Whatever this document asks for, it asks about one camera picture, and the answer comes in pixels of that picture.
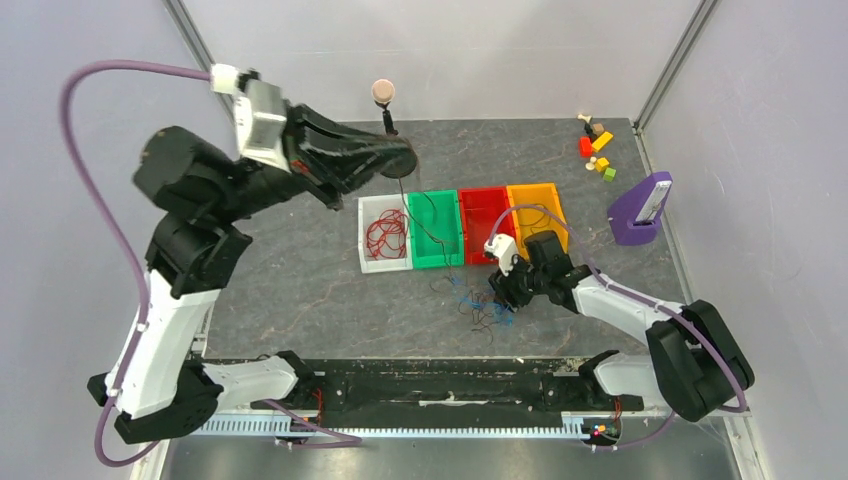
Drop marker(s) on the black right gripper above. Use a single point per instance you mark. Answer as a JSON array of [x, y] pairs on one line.
[[515, 285]]

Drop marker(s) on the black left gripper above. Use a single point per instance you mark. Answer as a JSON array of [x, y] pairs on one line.
[[317, 149]]

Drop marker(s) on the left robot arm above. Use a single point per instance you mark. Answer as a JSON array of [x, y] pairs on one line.
[[158, 391]]

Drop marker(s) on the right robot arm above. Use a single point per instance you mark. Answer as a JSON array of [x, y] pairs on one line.
[[693, 365]]

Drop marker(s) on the orange plastic bin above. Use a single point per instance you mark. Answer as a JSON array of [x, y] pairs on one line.
[[530, 221]]

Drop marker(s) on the black microphone stand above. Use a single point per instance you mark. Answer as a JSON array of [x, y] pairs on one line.
[[383, 93]]

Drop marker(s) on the red plastic bin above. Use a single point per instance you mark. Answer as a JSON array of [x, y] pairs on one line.
[[479, 210]]

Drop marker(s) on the white transparent plastic bin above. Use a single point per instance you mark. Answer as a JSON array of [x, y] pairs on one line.
[[384, 234]]

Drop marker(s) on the green plastic bin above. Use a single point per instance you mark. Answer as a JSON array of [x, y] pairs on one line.
[[436, 229]]

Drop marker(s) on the purple metronome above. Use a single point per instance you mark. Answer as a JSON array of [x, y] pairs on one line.
[[635, 217]]

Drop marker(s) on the green wooden cube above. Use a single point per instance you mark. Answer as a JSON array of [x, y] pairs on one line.
[[609, 174]]

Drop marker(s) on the yellow wooden cube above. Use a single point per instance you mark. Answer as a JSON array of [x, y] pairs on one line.
[[601, 164]]

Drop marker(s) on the red wooden block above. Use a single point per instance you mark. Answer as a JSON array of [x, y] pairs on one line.
[[585, 147]]

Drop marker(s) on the yellow wooden bar block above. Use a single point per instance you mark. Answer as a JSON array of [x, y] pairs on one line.
[[601, 141]]

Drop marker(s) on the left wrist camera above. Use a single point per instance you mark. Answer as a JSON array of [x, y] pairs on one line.
[[259, 112]]

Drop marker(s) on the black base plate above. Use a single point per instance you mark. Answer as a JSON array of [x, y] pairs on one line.
[[451, 393]]

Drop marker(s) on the white cable duct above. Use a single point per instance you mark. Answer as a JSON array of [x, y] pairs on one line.
[[278, 425]]

